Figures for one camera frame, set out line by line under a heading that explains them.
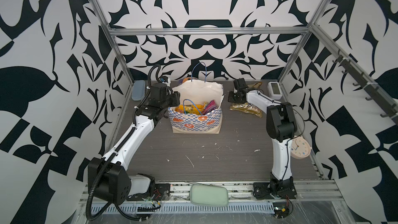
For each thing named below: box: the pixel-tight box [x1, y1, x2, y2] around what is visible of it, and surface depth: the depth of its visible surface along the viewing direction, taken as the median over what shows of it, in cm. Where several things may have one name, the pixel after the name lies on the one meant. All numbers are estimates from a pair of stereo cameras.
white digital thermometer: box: [266, 81, 283, 101], surface depth 110 cm
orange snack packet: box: [175, 104, 205, 115], surface depth 95 cm
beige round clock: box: [290, 135, 312, 160], surface depth 87 cm
